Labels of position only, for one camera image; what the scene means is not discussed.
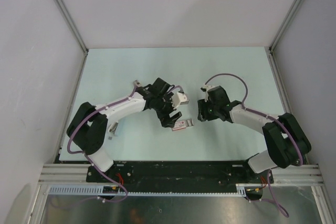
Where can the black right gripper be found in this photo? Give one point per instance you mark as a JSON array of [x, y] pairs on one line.
[[202, 115]]

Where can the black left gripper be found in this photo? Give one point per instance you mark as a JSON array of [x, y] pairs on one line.
[[166, 120]]

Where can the red staple box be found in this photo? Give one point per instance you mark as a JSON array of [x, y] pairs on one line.
[[183, 124]]

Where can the beige black small stapler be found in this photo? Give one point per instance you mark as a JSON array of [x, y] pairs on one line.
[[137, 86]]

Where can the light blue white stapler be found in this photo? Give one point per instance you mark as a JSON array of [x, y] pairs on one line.
[[113, 128]]

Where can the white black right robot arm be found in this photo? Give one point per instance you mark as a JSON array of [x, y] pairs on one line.
[[286, 142]]

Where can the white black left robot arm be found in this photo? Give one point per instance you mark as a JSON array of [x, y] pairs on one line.
[[92, 123]]

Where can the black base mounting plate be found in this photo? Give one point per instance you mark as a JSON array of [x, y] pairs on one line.
[[234, 171]]

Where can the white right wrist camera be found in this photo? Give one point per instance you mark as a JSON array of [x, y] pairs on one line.
[[205, 88]]

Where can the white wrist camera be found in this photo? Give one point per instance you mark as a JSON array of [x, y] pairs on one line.
[[205, 88], [179, 99]]

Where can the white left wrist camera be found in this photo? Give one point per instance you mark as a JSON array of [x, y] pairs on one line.
[[179, 99]]

